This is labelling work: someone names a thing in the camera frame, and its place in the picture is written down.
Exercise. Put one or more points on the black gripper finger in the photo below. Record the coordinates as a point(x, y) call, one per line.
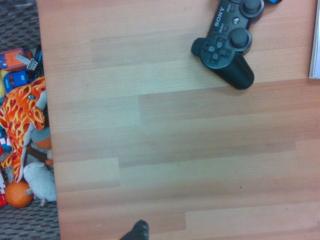
point(138, 231)

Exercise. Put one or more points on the black Sony gamepad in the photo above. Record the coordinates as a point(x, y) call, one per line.
point(225, 62)

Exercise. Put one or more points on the pale grey plush animal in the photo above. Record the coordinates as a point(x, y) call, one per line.
point(41, 182)

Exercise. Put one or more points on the orange ball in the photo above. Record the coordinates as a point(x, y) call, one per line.
point(18, 194)

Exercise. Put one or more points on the grey and orange knitted plush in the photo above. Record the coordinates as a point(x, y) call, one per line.
point(42, 138)

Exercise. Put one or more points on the flame pattern plush fish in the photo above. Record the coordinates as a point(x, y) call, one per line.
point(20, 112)

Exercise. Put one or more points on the blue toy car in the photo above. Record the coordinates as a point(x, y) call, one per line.
point(16, 79)

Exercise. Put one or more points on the grey metal plug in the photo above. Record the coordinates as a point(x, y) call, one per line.
point(28, 62)

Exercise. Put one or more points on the yellow plush toy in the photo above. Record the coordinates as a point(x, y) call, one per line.
point(2, 82)

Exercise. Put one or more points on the orange and blue toy box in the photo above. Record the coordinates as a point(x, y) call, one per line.
point(10, 58)

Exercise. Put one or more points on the pale grey flat board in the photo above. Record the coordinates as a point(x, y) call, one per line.
point(315, 45)

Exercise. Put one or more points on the bright blue object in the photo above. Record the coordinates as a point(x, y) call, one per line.
point(274, 1)

